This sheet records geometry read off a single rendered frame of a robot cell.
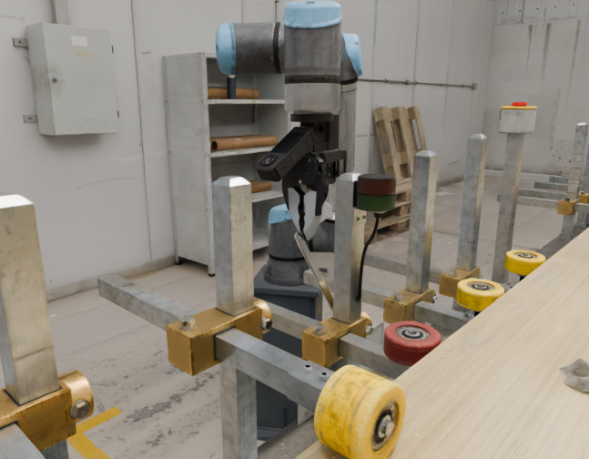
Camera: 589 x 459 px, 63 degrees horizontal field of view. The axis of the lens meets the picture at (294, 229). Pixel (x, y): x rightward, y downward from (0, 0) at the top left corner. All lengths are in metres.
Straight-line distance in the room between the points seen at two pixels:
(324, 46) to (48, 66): 2.46
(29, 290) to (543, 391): 0.56
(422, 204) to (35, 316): 0.73
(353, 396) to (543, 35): 8.52
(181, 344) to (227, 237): 0.14
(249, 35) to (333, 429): 0.68
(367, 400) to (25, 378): 0.30
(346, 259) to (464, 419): 0.33
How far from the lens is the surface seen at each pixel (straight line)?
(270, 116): 4.17
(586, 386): 0.69
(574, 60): 8.71
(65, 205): 3.42
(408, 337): 0.73
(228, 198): 0.58
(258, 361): 0.55
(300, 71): 0.78
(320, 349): 0.79
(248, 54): 0.92
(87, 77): 3.20
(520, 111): 1.43
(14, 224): 0.46
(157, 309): 0.70
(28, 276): 0.48
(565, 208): 2.13
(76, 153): 3.42
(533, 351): 0.76
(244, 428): 0.72
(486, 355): 0.72
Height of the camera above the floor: 1.23
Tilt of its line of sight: 15 degrees down
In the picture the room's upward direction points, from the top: straight up
